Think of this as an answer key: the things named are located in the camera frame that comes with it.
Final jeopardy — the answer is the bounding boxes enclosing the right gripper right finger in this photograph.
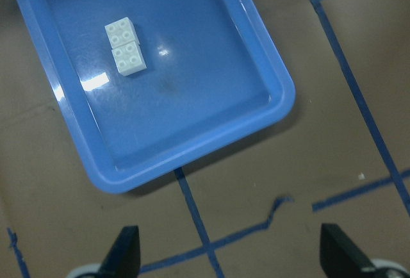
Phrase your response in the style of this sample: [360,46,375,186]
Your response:
[319,222,407,278]

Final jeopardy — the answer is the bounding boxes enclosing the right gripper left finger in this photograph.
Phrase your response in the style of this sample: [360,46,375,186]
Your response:
[69,225,142,278]

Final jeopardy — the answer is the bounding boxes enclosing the white block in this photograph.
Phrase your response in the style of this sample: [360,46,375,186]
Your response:
[111,41,147,76]
[104,17,140,49]

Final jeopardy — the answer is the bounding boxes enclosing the blue plastic tray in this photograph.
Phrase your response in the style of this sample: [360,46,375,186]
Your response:
[17,0,295,193]

